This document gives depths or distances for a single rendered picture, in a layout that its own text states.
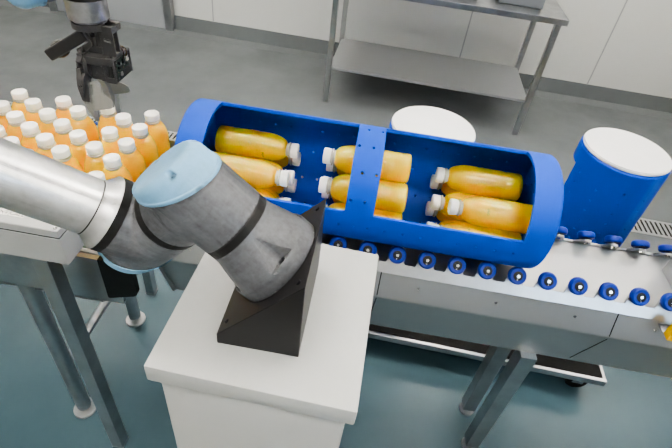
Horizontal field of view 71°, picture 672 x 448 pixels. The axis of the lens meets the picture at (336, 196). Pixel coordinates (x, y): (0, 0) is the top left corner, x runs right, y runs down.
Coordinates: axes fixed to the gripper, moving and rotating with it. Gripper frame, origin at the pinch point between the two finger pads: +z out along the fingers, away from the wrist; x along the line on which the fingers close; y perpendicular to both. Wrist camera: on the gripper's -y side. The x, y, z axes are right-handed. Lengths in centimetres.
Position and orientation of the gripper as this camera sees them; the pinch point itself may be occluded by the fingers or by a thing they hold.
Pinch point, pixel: (101, 108)
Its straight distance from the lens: 119.1
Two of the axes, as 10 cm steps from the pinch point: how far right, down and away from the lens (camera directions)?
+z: -1.0, 7.7, 6.3
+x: 1.3, -6.2, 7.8
